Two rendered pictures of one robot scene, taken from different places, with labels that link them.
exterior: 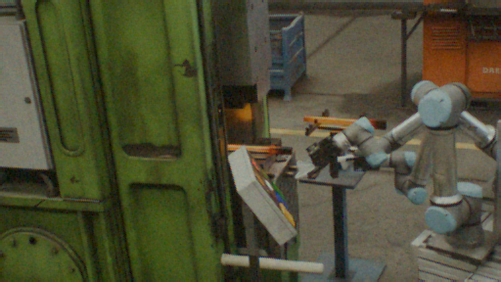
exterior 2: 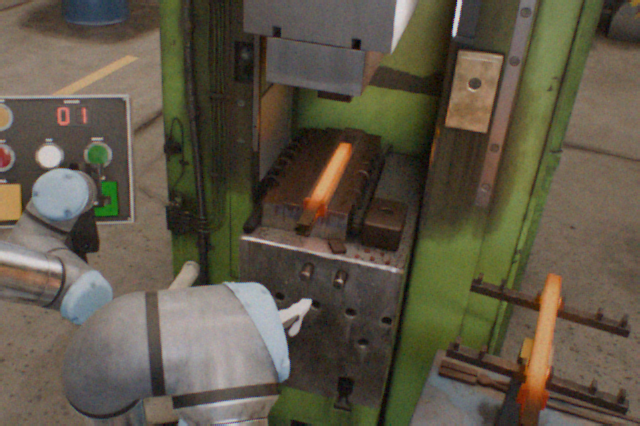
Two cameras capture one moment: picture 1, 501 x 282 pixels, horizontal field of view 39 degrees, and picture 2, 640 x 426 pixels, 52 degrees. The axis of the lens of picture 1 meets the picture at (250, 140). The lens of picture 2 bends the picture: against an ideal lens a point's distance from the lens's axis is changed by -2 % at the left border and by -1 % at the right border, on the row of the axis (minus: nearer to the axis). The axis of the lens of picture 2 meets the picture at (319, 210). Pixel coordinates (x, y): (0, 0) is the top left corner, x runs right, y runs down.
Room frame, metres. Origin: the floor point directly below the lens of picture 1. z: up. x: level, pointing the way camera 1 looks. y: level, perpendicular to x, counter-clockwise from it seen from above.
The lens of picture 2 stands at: (2.88, -1.33, 1.78)
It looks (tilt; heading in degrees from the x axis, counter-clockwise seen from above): 32 degrees down; 83
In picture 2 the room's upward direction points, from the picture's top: 5 degrees clockwise
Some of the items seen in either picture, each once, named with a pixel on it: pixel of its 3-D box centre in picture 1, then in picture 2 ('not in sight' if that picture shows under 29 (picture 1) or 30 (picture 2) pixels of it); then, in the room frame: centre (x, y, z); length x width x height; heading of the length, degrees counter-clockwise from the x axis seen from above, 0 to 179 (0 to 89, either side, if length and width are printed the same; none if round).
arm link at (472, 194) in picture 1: (465, 201); not in sight; (2.38, -0.79, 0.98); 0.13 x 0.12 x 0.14; 133
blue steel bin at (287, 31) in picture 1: (243, 54); not in sight; (7.21, 0.00, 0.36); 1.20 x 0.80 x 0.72; 70
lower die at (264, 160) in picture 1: (226, 158); (326, 175); (3.07, 0.12, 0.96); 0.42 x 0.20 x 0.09; 71
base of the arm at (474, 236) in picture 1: (465, 227); not in sight; (2.38, -0.80, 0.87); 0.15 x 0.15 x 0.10
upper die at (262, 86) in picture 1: (219, 84); (338, 36); (3.07, 0.12, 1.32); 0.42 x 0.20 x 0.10; 71
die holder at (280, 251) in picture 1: (233, 203); (339, 261); (3.12, 0.11, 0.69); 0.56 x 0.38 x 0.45; 71
